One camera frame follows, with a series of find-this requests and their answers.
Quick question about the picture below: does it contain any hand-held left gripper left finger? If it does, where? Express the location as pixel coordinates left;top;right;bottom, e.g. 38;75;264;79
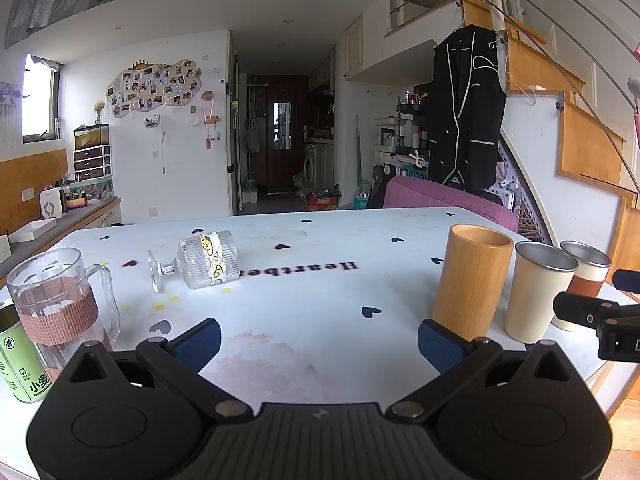
59;318;254;420

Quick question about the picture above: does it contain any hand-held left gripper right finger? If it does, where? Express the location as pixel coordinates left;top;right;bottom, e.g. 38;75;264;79
386;318;587;422

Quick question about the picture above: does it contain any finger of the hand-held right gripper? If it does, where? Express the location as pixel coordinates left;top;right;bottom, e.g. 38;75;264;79
613;269;640;293
552;292;622;332

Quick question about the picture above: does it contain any ribbed glass goblet cup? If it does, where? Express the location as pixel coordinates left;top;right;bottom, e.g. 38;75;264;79
146;230;240;294

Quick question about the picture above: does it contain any cream metal cup brown base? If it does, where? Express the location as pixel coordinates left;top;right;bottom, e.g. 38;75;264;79
552;240;613;332

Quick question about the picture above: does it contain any wooden cup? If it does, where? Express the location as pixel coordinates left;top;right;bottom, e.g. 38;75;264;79
431;224;515;342

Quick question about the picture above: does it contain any wooden staircase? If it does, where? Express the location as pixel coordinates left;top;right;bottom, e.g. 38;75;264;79
462;0;640;281

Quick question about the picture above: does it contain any pink chair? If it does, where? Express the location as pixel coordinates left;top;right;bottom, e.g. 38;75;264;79
382;176;519;234

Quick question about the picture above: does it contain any glass mug with pink band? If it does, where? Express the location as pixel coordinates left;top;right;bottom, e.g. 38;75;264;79
6;247;122;382

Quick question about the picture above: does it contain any pack of water bottles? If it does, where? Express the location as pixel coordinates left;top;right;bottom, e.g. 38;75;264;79
353;179;374;210

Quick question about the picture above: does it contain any green drink can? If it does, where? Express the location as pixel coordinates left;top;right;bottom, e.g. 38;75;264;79
0;299;54;404

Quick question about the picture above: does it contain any kitchen counter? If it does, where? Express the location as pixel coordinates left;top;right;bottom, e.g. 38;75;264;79
0;196;123;286

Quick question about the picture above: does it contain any red cardboard box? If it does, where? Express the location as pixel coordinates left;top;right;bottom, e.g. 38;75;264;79
305;191;342;211

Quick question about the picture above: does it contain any white tray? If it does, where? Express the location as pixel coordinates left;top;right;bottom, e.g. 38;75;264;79
9;218;57;244

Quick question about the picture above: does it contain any white box appliance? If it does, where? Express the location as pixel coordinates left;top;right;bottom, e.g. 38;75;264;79
39;187;66;219

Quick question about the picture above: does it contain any washing machine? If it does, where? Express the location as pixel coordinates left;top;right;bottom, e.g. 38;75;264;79
303;143;318;187

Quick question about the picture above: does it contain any small drawer unit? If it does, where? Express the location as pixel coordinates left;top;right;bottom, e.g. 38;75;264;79
73;144;112;182

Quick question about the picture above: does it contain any black storage rack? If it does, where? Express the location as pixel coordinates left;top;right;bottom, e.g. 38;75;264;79
394;91;432;162

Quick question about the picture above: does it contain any dark door with mirror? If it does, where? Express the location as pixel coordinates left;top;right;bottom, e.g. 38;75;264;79
265;75;307;195

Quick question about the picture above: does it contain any black jacket white trim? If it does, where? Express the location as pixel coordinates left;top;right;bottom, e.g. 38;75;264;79
427;25;509;194

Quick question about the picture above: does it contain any glass fish tank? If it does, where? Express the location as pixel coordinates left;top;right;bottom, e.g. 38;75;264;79
73;123;110;150

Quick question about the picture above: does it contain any cloud-shaped photo board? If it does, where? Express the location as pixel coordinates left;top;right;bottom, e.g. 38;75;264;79
105;59;202;119

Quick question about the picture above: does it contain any window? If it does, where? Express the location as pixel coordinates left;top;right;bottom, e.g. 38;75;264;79
22;53;61;143

